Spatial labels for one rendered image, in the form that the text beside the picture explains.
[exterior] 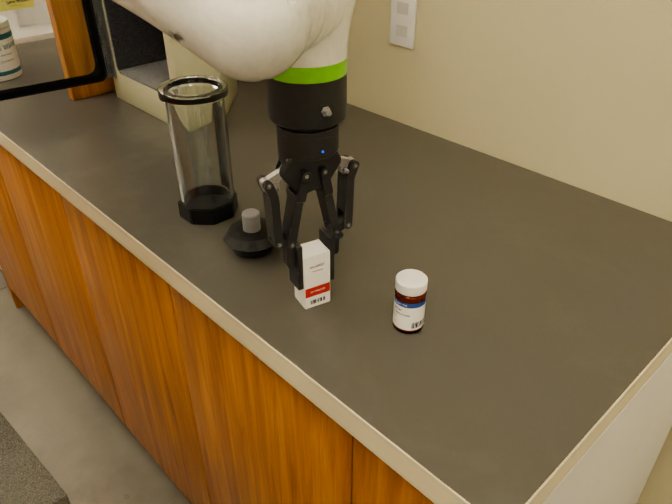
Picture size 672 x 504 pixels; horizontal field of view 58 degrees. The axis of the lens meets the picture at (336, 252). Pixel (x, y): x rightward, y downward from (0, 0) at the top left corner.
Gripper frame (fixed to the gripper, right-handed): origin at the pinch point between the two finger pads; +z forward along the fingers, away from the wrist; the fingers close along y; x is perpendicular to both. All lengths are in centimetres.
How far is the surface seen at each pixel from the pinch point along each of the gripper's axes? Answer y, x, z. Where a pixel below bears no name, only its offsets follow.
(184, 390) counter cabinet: 15, -28, 43
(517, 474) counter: -5.2, 36.4, 6.7
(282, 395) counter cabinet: 7.1, 3.6, 19.4
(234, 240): 5.8, -14.9, 3.4
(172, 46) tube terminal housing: -2, -68, -12
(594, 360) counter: -25.4, 28.4, 6.7
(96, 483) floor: 38, -63, 101
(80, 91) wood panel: 14, -102, 5
